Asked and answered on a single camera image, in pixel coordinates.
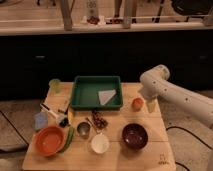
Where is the yellow banana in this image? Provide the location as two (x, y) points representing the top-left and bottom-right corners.
(67, 109), (74, 125)

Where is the wooden spoon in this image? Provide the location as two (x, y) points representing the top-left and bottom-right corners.
(85, 117), (99, 134)

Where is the green cucumber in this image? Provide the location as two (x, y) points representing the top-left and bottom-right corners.
(60, 127), (74, 153)

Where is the grey folded cloth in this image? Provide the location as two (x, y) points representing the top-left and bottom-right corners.
(98, 89), (116, 105)

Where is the bunch of dark grapes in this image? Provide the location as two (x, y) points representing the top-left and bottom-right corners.
(92, 111), (108, 129)

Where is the green plastic cup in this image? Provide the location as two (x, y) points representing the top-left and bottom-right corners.
(49, 79), (61, 93)

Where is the purple bowl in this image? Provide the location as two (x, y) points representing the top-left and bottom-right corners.
(122, 123), (148, 150)

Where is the white cup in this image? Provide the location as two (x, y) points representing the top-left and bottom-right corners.
(91, 134), (110, 154)

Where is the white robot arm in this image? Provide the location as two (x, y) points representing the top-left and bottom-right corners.
(139, 65), (213, 130)

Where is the small metal cup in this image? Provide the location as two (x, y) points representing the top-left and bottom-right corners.
(77, 122), (91, 138)

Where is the black cable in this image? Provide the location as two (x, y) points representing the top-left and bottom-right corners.
(165, 125), (213, 151)

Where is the white handled brush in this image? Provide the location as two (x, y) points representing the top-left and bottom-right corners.
(41, 103), (68, 125)

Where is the green plastic tray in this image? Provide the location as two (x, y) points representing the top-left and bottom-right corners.
(70, 76), (123, 110)

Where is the orange-red apple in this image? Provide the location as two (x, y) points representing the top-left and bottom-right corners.
(131, 97), (144, 111)

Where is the orange bowl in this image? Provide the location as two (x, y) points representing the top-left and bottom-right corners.
(35, 126), (65, 157)

